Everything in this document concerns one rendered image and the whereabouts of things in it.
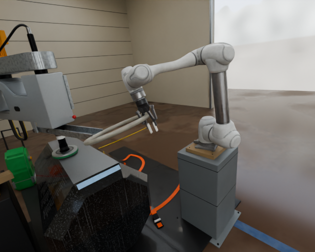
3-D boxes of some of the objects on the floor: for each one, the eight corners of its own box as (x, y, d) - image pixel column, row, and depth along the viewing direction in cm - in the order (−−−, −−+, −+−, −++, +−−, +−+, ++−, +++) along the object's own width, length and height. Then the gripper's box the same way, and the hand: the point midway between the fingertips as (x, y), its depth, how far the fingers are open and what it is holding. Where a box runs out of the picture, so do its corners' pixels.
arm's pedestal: (199, 193, 225) (198, 134, 198) (241, 213, 191) (246, 145, 164) (174, 219, 192) (169, 152, 165) (219, 248, 158) (221, 171, 131)
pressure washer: (16, 181, 291) (-6, 131, 261) (41, 173, 305) (23, 125, 276) (11, 194, 261) (-13, 139, 232) (39, 184, 275) (19, 132, 246)
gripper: (152, 93, 118) (166, 126, 122) (131, 103, 123) (145, 134, 127) (149, 94, 111) (164, 129, 115) (127, 104, 116) (142, 137, 120)
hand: (152, 127), depth 120 cm, fingers closed on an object, 3 cm apart
